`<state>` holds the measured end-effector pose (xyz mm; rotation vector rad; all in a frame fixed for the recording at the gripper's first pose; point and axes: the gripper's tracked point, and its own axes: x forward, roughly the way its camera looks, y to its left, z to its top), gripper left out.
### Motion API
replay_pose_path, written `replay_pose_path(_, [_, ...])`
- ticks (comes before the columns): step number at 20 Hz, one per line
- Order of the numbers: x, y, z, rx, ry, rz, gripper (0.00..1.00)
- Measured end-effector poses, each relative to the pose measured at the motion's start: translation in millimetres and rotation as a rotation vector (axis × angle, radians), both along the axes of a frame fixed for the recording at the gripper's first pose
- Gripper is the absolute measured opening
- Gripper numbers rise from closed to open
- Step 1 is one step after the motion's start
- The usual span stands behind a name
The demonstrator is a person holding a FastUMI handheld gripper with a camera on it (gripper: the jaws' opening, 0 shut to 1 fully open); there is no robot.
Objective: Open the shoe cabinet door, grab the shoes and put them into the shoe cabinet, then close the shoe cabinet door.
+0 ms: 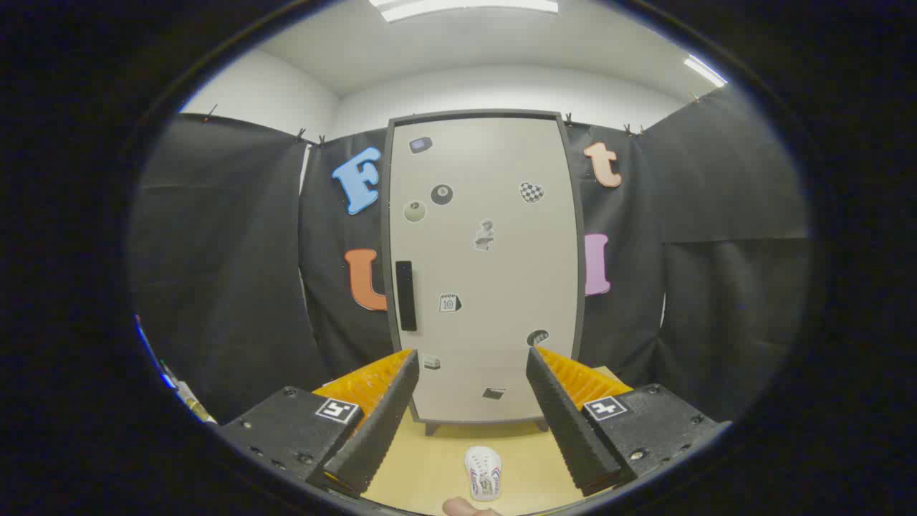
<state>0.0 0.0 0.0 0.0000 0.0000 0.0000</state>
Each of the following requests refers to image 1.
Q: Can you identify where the small ceiling light panel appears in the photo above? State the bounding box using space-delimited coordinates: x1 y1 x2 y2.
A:
683 56 728 88

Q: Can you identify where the white shoe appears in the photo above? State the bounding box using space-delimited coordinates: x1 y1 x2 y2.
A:
464 446 503 502

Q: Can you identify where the long ceiling light panel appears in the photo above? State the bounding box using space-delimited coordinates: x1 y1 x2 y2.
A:
369 0 560 22

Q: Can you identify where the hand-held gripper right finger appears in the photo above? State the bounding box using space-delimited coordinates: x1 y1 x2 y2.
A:
525 346 733 498

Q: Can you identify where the grey shoe cabinet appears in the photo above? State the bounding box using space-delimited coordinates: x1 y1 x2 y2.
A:
382 109 587 436

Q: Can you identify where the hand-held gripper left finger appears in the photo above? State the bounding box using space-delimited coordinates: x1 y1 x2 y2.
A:
213 348 421 499

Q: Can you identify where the black backdrop cloth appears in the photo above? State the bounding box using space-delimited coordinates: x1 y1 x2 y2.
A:
129 82 814 425

